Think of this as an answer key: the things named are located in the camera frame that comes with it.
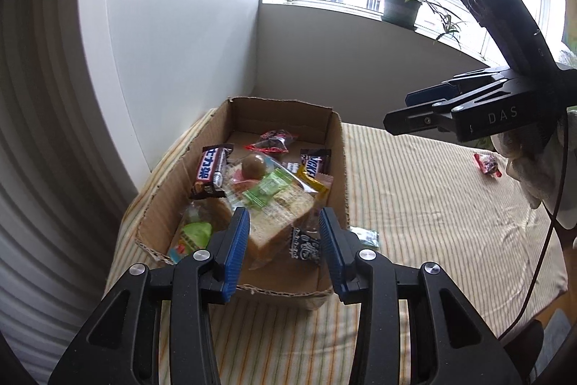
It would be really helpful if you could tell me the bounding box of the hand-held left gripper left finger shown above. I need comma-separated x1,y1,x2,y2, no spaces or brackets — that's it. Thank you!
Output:
47,207,251,385

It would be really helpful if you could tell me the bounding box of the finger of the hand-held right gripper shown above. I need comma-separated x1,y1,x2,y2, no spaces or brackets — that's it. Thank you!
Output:
383,77,515,137
405,67,519,108

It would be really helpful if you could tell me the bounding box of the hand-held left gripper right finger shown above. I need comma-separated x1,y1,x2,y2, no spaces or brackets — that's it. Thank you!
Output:
318,207,524,385

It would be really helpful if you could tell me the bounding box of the small black snack packet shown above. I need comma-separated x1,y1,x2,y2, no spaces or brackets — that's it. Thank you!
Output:
288,226,323,265

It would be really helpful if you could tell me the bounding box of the sliced bread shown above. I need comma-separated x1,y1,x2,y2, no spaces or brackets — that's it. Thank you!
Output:
216,155,316,271

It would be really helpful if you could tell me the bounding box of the green and white mint candy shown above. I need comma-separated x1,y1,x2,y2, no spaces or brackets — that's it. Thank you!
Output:
349,226,380,249

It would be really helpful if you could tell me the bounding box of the teal yellow candy packet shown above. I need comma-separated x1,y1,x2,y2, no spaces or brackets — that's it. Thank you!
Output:
168,214,212,264

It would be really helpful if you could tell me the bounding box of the yellow snack packet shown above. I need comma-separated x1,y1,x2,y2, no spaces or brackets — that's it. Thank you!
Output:
296,173,326,194

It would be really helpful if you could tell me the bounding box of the bright green candy packet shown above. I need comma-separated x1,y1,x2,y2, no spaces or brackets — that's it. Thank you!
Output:
242,169,295,210

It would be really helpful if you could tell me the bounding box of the chocolate bar white label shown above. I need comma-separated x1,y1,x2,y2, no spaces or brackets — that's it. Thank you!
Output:
190,144,235,198

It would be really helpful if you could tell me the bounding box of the brown chocolate egg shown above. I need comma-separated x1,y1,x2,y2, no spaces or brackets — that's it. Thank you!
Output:
232,153,268,192

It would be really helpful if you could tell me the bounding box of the chocolate bar brown wrapper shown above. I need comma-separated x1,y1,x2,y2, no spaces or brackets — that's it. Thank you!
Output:
300,149,333,179

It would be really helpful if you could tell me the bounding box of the red candy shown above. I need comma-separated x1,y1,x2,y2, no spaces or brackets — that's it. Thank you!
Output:
472,153,503,178

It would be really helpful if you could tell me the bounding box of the dark snack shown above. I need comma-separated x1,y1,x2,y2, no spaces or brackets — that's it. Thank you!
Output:
246,129,298,154

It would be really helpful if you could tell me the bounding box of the cardboard box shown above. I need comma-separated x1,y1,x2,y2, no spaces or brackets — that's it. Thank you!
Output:
135,96,350,311

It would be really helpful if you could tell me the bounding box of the person's right hand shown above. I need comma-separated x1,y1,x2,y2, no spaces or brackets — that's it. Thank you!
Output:
490,108,577,229

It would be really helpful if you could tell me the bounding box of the potted spider plant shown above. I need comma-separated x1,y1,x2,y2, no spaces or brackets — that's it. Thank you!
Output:
381,0,465,49

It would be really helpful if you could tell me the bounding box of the striped blanket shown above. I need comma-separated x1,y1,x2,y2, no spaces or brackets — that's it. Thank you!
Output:
106,108,569,385

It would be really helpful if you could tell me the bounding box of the grey ribbed panel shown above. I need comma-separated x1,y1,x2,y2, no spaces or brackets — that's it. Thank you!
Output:
0,0,149,368

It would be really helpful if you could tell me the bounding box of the dark rounded object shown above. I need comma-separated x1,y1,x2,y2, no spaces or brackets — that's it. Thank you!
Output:
505,319,545,381

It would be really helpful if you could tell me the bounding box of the wall map poster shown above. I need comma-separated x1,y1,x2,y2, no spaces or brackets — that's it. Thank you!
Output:
561,0,577,56

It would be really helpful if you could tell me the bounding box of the black cable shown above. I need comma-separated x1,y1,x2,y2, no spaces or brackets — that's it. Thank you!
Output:
498,114,569,341

